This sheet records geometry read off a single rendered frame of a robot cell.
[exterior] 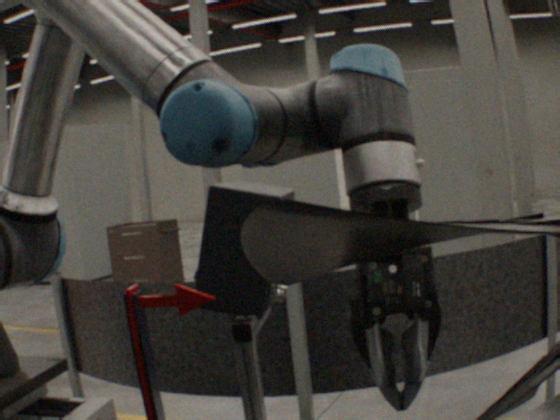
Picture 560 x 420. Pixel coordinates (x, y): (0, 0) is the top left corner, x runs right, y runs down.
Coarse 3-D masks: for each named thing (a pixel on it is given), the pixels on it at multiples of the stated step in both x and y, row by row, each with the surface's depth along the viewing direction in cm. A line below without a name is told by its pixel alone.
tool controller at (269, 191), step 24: (216, 192) 110; (240, 192) 109; (264, 192) 110; (288, 192) 123; (216, 216) 110; (240, 216) 110; (216, 240) 110; (240, 240) 110; (216, 264) 110; (240, 264) 110; (216, 288) 111; (240, 288) 110; (264, 288) 110; (240, 312) 110; (264, 312) 111
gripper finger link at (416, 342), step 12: (420, 324) 66; (408, 336) 68; (420, 336) 66; (408, 348) 68; (420, 348) 64; (408, 360) 67; (420, 360) 63; (408, 372) 67; (420, 372) 63; (408, 384) 67; (420, 384) 66; (408, 396) 66
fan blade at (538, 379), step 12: (552, 348) 61; (540, 360) 62; (552, 360) 56; (528, 372) 62; (540, 372) 57; (552, 372) 54; (516, 384) 63; (528, 384) 57; (540, 384) 74; (504, 396) 63; (516, 396) 57; (528, 396) 75; (492, 408) 62; (504, 408) 57
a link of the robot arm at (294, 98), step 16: (288, 96) 72; (304, 96) 72; (288, 112) 69; (304, 112) 72; (288, 128) 69; (304, 128) 72; (320, 128) 72; (288, 144) 70; (304, 144) 73; (320, 144) 73; (272, 160) 72
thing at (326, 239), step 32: (256, 224) 42; (288, 224) 42; (320, 224) 41; (352, 224) 40; (384, 224) 40; (416, 224) 39; (448, 224) 40; (480, 224) 42; (512, 224) 44; (544, 224) 44; (256, 256) 51; (288, 256) 52; (320, 256) 53; (352, 256) 54
